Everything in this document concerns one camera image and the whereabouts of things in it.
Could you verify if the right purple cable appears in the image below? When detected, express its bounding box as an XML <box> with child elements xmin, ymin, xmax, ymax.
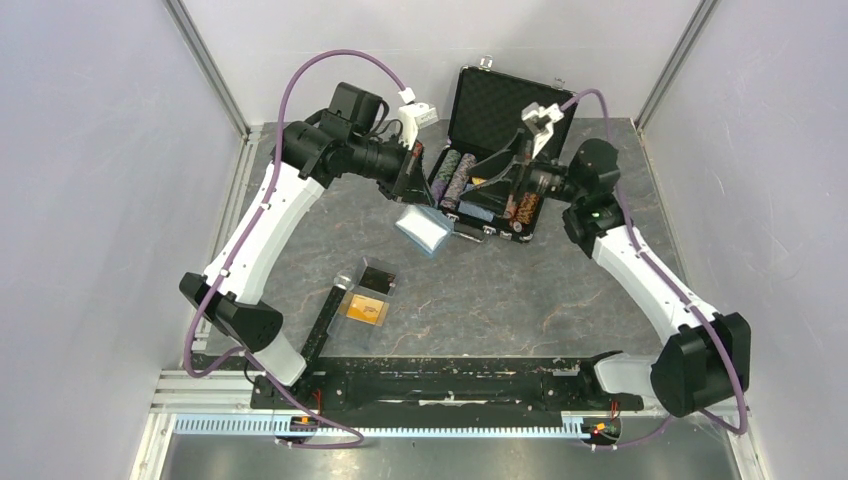
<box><xmin>559</xmin><ymin>88</ymin><xmax>751</xmax><ymax>450</ymax></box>

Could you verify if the pink grey chip row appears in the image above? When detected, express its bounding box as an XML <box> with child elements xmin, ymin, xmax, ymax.
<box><xmin>440</xmin><ymin>153</ymin><xmax>477</xmax><ymax>209</ymax></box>

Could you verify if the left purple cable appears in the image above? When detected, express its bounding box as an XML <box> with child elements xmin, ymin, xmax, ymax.
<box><xmin>182</xmin><ymin>48</ymin><xmax>415</xmax><ymax>450</ymax></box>

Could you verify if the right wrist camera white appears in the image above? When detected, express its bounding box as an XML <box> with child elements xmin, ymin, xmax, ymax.
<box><xmin>521</xmin><ymin>102</ymin><xmax>564</xmax><ymax>159</ymax></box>

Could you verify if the white slotted cable duct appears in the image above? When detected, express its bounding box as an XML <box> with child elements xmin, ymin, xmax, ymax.
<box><xmin>172</xmin><ymin>413</ymin><xmax>612</xmax><ymax>440</ymax></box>

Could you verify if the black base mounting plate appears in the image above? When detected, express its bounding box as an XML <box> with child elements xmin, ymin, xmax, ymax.
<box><xmin>289</xmin><ymin>356</ymin><xmax>645</xmax><ymax>429</ymax></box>

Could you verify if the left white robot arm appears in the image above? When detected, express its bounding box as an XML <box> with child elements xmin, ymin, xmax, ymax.
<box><xmin>179</xmin><ymin>82</ymin><xmax>438</xmax><ymax>408</ymax></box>

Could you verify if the dark card stack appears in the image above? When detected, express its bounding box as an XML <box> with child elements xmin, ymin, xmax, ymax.
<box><xmin>358</xmin><ymin>265</ymin><xmax>398</xmax><ymax>296</ymax></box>

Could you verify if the purple green chip row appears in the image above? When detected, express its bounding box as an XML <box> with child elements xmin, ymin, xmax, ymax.
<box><xmin>431</xmin><ymin>149</ymin><xmax>462</xmax><ymax>206</ymax></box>

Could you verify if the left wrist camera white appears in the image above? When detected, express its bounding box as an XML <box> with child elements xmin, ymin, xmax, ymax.
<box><xmin>397</xmin><ymin>87</ymin><xmax>439</xmax><ymax>150</ymax></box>

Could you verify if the orange brown chip row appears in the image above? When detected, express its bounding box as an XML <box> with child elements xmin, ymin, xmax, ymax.
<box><xmin>514</xmin><ymin>193</ymin><xmax>541</xmax><ymax>225</ymax></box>

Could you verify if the blue card holder wallet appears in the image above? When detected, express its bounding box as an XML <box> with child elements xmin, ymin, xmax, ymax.
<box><xmin>395</xmin><ymin>205</ymin><xmax>454</xmax><ymax>257</ymax></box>

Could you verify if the purple cable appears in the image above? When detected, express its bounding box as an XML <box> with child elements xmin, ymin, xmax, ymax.
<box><xmin>182</xmin><ymin>48</ymin><xmax>415</xmax><ymax>450</ymax></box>
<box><xmin>559</xmin><ymin>88</ymin><xmax>751</xmax><ymax>450</ymax></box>

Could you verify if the clear plastic card box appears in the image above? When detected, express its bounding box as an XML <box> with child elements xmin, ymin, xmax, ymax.
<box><xmin>328</xmin><ymin>256</ymin><xmax>400</xmax><ymax>350</ymax></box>

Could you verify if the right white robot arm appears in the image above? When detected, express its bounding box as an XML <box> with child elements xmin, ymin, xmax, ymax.
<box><xmin>461</xmin><ymin>130</ymin><xmax>752</xmax><ymax>418</ymax></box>

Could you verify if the black microphone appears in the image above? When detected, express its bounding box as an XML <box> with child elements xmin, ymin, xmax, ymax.
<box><xmin>301</xmin><ymin>270</ymin><xmax>354</xmax><ymax>366</ymax></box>

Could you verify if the black poker chip case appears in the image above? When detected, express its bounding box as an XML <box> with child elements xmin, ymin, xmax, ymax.
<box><xmin>428</xmin><ymin>57</ymin><xmax>576</xmax><ymax>244</ymax></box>

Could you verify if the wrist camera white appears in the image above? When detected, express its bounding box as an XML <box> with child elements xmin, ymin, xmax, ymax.
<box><xmin>397</xmin><ymin>87</ymin><xmax>439</xmax><ymax>150</ymax></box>
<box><xmin>521</xmin><ymin>102</ymin><xmax>564</xmax><ymax>159</ymax></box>

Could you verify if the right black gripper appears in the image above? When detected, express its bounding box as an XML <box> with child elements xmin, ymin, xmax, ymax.
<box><xmin>459</xmin><ymin>130</ymin><xmax>584</xmax><ymax>218</ymax></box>

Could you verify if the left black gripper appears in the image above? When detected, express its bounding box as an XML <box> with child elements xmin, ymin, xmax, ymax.
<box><xmin>350</xmin><ymin>134</ymin><xmax>436</xmax><ymax>209</ymax></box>

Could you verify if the blue playing card deck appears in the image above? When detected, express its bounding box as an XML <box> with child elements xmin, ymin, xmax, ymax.
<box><xmin>457</xmin><ymin>202</ymin><xmax>495</xmax><ymax>222</ymax></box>

